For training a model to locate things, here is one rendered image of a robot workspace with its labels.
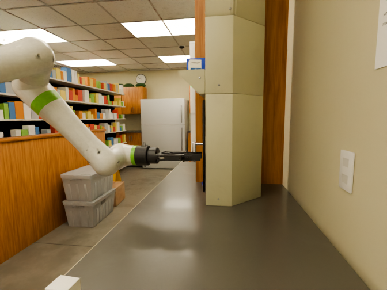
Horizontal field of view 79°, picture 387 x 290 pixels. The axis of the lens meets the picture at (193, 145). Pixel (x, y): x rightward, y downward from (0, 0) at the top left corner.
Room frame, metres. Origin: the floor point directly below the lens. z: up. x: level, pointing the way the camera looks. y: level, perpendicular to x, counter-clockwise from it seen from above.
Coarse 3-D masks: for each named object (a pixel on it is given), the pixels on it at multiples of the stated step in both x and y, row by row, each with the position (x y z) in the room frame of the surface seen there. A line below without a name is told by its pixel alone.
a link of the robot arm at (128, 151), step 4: (116, 144) 1.07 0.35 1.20; (120, 144) 1.07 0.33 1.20; (124, 144) 1.08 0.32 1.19; (116, 148) 1.01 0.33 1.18; (120, 148) 1.03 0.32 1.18; (124, 148) 1.05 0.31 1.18; (128, 148) 1.05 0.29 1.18; (132, 148) 1.05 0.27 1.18; (124, 152) 1.03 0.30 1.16; (128, 152) 1.04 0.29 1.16; (132, 152) 1.04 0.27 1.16; (124, 156) 1.02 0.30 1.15; (128, 156) 1.03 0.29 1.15; (132, 156) 1.03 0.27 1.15; (124, 160) 1.02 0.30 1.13; (128, 160) 1.04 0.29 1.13; (132, 160) 1.03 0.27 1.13; (124, 164) 1.03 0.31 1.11; (128, 164) 1.05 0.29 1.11; (132, 164) 1.05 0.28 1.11
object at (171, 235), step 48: (192, 192) 1.16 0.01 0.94; (288, 192) 1.15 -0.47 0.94; (144, 240) 0.69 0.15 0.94; (192, 240) 0.69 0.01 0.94; (240, 240) 0.69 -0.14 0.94; (288, 240) 0.68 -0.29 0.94; (96, 288) 0.48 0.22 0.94; (144, 288) 0.48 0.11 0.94; (192, 288) 0.48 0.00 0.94; (240, 288) 0.48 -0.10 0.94; (288, 288) 0.48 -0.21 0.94; (336, 288) 0.48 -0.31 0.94
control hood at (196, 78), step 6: (180, 72) 0.99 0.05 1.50; (186, 72) 0.99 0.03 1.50; (192, 72) 0.99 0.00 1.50; (198, 72) 0.98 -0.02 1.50; (204, 72) 0.98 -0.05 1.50; (186, 78) 0.99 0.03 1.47; (192, 78) 0.99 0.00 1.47; (198, 78) 0.98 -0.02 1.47; (204, 78) 0.98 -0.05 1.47; (192, 84) 0.99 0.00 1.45; (198, 84) 0.98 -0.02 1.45; (204, 84) 0.98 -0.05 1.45; (198, 90) 0.98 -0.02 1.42; (204, 90) 0.98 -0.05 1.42; (204, 96) 1.08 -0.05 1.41
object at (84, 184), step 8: (80, 168) 3.11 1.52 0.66; (88, 168) 3.12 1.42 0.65; (64, 176) 2.74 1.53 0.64; (72, 176) 2.72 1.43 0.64; (80, 176) 2.71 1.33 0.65; (88, 176) 2.70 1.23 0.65; (96, 176) 2.80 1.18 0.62; (104, 176) 3.02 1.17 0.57; (112, 176) 3.24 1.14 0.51; (64, 184) 2.76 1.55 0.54; (72, 184) 2.75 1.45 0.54; (80, 184) 2.73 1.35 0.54; (88, 184) 2.72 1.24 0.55; (96, 184) 2.83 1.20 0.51; (104, 184) 3.02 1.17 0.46; (72, 192) 2.76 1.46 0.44; (80, 192) 2.74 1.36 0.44; (88, 192) 2.73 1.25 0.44; (96, 192) 2.84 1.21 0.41; (104, 192) 3.03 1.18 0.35; (72, 200) 2.77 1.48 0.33; (80, 200) 2.75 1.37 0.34; (88, 200) 2.74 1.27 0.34
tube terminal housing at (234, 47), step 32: (224, 32) 0.97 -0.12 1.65; (256, 32) 1.05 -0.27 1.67; (224, 64) 0.97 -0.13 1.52; (256, 64) 1.05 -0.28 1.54; (224, 96) 0.97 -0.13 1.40; (256, 96) 1.06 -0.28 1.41; (224, 128) 0.97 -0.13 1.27; (256, 128) 1.06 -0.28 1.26; (224, 160) 0.97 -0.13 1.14; (256, 160) 1.06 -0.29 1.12; (224, 192) 0.97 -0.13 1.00; (256, 192) 1.06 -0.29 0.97
